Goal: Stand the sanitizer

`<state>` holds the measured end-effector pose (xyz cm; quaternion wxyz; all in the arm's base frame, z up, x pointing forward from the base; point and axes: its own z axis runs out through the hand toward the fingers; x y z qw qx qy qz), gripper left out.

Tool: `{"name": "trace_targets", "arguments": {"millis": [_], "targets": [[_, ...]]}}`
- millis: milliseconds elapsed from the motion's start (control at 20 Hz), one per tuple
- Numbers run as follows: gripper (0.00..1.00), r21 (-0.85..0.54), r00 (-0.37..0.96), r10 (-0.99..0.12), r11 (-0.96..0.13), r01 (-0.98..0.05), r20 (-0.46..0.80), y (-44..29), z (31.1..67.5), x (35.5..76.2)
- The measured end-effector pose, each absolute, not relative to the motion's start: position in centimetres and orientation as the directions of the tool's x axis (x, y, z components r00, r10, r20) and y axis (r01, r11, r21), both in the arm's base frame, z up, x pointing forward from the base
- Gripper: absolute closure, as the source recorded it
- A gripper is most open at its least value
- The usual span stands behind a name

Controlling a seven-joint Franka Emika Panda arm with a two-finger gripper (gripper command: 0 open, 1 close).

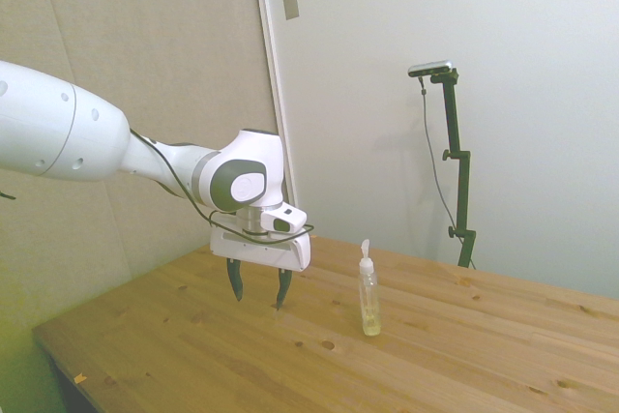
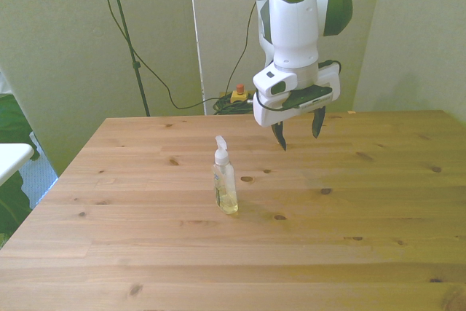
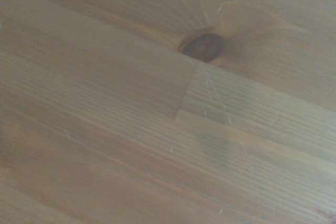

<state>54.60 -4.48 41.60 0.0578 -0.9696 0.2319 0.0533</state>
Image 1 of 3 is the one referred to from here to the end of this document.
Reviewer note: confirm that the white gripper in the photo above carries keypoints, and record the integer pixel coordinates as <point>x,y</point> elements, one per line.
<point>271,252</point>

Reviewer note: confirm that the clear sanitizer pump bottle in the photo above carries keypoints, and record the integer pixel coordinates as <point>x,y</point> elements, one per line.
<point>370,297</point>

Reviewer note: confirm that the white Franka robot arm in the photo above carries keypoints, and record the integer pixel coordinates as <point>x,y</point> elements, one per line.
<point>58,127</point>

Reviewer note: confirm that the orange paper scrap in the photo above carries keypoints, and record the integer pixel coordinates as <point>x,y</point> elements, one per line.
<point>79,377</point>

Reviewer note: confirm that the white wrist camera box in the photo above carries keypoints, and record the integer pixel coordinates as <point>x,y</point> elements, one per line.
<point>285,220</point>

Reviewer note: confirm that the white door frame strip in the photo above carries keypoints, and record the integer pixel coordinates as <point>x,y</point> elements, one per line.
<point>271,69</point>

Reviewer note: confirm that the black jointed camera stand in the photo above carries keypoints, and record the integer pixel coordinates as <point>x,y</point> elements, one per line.
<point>457,142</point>

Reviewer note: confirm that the silver camera on stand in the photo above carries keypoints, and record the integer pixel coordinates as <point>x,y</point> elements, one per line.
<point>430,67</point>

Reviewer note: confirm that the grey wall plate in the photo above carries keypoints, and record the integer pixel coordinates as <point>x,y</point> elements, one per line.
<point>290,2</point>

